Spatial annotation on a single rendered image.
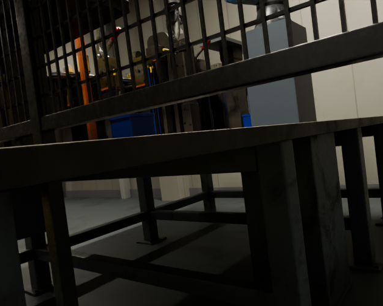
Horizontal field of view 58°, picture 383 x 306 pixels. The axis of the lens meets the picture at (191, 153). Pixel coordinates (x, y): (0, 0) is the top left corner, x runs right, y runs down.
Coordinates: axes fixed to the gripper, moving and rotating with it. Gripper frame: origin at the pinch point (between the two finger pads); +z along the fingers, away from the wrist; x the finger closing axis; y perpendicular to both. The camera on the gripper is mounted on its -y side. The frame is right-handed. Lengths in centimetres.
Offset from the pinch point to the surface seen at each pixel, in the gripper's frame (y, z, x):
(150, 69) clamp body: -45, 26, -15
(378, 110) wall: 182, 50, -83
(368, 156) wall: 183, 90, -72
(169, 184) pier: 184, 106, 153
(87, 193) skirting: 226, 121, 355
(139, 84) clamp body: -47, 32, -10
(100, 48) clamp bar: -63, 18, -5
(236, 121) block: 2, 51, -30
